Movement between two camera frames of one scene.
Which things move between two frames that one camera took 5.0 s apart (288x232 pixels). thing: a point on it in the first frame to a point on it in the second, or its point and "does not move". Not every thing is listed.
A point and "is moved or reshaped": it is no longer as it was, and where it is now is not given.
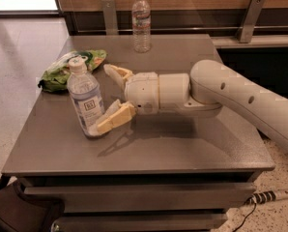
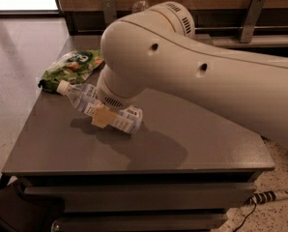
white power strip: (267, 196) does not move
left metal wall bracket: (109, 12) does not move
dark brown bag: (12, 210) does not move
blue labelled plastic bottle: (84, 89) is moved or reshaped
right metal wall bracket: (250, 18) does not move
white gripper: (141, 92) to (111, 100)
